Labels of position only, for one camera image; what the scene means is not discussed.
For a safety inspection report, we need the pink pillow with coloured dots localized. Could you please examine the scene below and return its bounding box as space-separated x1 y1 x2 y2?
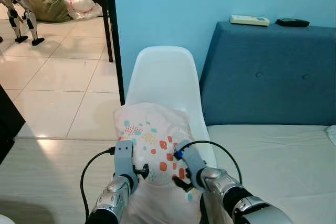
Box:
113 102 212 224

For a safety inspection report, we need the white plastic chair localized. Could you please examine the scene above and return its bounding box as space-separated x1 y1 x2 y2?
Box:
124 46 219 170

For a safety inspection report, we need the bed with beige sheet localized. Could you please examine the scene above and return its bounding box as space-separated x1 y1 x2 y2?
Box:
202 124 336 224

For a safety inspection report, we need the blue upholstered headboard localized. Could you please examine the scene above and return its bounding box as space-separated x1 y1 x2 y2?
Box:
199 21 336 127

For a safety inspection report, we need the white remote control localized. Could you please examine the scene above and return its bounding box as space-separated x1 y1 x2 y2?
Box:
229 15 270 27

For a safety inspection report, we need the white plastic bag red print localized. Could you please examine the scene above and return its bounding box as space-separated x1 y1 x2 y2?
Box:
64 0 103 22

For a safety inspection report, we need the olive green stuffed sack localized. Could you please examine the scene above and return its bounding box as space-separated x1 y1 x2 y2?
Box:
21 0 72 23

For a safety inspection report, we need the black remote control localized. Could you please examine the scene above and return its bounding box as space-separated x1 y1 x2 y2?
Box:
275 18 311 28

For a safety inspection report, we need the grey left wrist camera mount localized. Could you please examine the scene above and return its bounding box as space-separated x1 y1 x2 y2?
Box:
113 140 138 193

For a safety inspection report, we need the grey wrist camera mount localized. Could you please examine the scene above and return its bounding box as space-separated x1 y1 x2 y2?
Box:
175 141 209 191
113 140 138 193

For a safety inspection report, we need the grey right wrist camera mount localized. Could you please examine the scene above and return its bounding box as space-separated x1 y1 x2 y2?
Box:
175 141 209 191

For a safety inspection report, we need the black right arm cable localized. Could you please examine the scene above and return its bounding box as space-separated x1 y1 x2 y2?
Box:
181 140 244 186

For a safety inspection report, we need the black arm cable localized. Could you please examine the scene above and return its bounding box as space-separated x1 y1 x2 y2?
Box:
181 140 244 186
79 148 117 222

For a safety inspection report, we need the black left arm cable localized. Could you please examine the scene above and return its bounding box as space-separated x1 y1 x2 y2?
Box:
79 148 117 222

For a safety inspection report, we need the black door frame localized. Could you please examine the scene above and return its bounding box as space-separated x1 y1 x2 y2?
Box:
101 0 126 106

